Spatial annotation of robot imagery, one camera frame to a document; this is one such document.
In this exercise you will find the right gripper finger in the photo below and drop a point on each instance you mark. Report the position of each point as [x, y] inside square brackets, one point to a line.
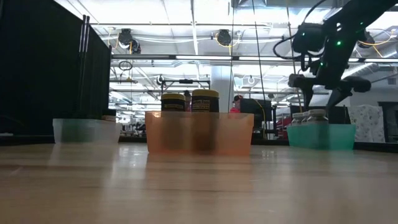
[337, 98]
[308, 96]

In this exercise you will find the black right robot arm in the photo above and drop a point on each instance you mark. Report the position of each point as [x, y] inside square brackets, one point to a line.
[357, 15]

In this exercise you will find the long ceiling light bar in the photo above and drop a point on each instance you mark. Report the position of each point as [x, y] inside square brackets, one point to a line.
[202, 58]

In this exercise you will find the orange plastic bin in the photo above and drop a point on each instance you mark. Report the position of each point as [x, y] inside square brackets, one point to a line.
[236, 137]

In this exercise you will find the black metal rack frame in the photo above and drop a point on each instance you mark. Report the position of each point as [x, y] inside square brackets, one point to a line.
[186, 81]

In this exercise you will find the teal plastic bin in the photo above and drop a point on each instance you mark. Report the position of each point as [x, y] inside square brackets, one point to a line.
[321, 137]

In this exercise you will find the black monitor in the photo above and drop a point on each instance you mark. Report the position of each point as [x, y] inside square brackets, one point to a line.
[253, 105]

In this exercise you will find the black curtain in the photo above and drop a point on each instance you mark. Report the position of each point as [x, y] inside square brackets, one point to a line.
[31, 62]

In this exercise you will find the white column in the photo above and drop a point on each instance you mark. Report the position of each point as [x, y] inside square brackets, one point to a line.
[225, 84]

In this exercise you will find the dark spice jar yellow lid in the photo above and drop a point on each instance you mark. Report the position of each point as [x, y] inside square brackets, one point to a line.
[205, 102]
[173, 102]

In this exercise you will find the silver ceiling duct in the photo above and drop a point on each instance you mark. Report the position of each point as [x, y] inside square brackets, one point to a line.
[373, 70]

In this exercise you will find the dark window frame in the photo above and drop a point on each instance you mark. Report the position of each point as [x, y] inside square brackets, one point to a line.
[390, 121]

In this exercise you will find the black partition panel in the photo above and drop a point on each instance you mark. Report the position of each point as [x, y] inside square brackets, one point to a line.
[337, 116]

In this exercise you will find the clear plastic bin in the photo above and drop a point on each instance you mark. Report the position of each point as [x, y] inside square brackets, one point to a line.
[112, 133]

